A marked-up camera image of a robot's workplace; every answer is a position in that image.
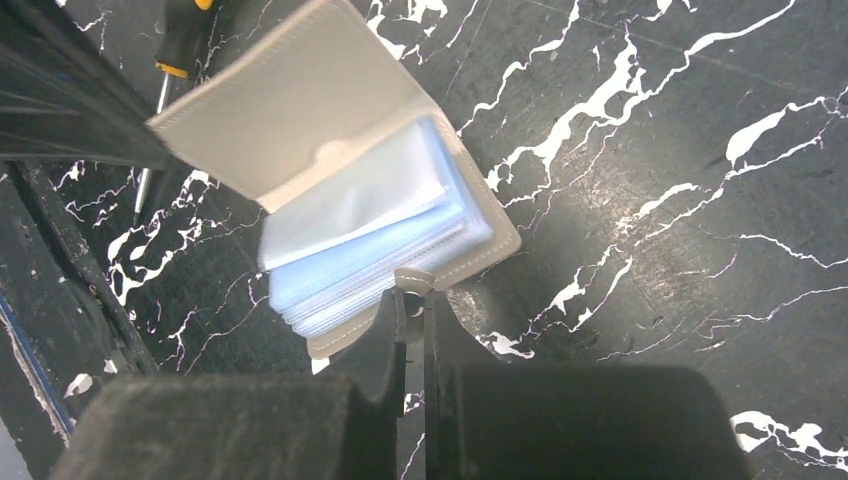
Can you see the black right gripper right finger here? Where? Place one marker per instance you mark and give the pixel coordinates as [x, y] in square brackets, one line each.
[486, 419]

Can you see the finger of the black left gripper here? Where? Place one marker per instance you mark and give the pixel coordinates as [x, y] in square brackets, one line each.
[60, 100]

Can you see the yellow black screwdriver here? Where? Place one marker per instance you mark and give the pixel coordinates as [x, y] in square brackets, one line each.
[186, 26]

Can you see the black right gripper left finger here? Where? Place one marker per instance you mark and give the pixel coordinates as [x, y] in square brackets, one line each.
[340, 423]

